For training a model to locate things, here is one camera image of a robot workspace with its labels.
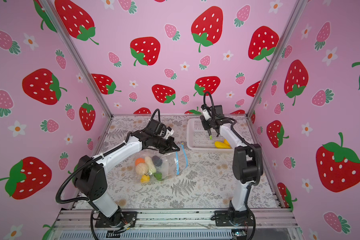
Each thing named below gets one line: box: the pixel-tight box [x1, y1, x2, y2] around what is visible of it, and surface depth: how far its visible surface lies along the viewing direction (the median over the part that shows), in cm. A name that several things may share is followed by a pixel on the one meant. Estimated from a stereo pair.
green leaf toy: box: [153, 172, 163, 181], surface depth 86 cm
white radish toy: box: [144, 156, 157, 174], surface depth 92 cm
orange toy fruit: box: [135, 157, 145, 166], surface depth 92 cm
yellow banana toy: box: [214, 141, 231, 149], surface depth 100 cm
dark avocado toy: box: [152, 155, 163, 167], surface depth 94 cm
